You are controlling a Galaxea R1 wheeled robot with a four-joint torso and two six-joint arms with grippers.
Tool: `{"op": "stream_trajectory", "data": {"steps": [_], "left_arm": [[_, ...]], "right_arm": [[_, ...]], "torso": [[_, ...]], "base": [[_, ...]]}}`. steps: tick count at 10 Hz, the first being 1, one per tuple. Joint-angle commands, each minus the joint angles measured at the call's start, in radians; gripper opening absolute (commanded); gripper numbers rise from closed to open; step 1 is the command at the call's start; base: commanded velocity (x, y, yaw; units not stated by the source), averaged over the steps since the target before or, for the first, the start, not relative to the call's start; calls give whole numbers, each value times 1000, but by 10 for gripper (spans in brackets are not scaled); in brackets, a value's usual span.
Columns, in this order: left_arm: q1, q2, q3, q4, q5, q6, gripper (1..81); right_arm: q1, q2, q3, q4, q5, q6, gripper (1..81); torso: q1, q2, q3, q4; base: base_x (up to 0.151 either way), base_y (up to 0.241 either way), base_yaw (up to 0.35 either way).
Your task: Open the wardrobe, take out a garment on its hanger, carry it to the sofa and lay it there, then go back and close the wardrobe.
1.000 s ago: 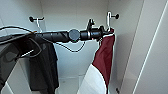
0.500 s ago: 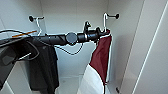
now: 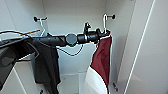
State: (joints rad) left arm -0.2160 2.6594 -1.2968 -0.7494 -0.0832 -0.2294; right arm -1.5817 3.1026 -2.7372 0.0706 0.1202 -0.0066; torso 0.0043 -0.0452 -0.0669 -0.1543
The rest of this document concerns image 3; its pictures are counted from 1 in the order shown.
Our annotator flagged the orange and white sticker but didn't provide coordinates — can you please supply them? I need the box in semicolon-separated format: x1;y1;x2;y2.
19;29;42;37

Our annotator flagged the black wardrobe hook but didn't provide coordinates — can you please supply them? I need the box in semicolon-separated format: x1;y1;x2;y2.
33;15;49;23
105;13;117;20

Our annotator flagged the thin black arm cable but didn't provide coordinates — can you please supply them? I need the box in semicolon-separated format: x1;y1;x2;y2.
55;43;84;57

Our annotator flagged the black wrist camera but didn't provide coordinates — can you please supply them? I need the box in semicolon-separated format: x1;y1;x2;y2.
83;21;94;34

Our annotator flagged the black door hinge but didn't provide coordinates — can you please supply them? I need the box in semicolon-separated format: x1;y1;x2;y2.
112;81;119;92

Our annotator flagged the thin black looped cable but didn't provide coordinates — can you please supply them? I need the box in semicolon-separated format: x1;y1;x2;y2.
0;29;39;59

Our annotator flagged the white hanger with black shirt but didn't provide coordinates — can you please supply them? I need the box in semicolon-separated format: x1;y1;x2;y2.
39;19;49;37

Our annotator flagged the white wardrobe carcass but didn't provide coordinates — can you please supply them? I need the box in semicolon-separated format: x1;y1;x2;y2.
9;0;134;94

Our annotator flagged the red and white jacket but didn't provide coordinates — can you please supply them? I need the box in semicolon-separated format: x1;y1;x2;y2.
82;33;113;94

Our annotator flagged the white hanger with red jacket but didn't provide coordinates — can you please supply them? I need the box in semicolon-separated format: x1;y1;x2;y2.
101;13;113;38

